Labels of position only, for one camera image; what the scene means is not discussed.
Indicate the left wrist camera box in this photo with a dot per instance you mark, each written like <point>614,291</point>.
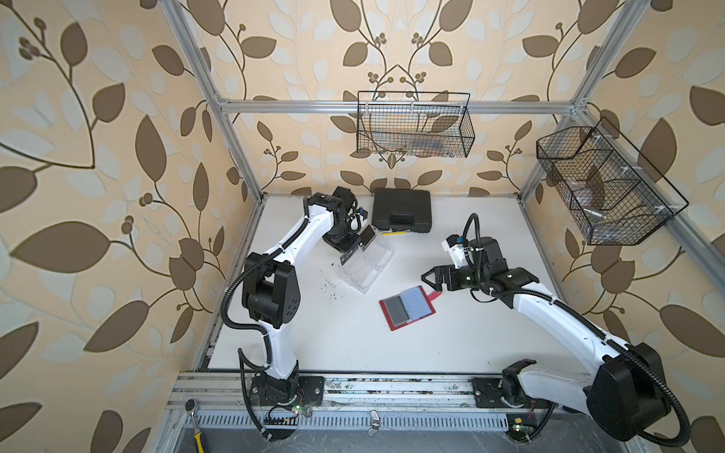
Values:
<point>349,199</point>

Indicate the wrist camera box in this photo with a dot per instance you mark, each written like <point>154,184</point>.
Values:
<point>487,256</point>
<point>349,199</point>

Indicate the black wire basket right wall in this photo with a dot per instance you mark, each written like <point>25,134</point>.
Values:
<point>615,192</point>

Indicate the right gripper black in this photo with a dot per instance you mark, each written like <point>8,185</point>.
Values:
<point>446,270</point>

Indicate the black plastic tool case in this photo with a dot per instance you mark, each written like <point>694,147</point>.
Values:
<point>402,210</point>

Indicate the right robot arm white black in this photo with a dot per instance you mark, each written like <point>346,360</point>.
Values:
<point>623,388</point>

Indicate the red leather card holder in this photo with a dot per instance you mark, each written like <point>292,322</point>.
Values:
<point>418,304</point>

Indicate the yellow handled ratchet tool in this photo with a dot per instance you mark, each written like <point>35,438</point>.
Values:
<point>195,430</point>

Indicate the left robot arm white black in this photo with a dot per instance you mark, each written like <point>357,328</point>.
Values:
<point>270,289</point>

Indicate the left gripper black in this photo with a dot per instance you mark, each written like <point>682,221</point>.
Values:
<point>353,240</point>

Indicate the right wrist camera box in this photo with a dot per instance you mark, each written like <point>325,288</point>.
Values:
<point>487,256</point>

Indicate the clear plastic organizer box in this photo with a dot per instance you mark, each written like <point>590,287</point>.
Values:
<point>364,268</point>

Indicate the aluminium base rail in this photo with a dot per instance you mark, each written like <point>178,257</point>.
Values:
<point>372,413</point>

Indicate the black wire basket wall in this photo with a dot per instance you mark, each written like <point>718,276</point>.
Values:
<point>415,123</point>
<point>615,192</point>

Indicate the black wire basket back wall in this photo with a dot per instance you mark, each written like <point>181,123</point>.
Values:
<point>415,123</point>

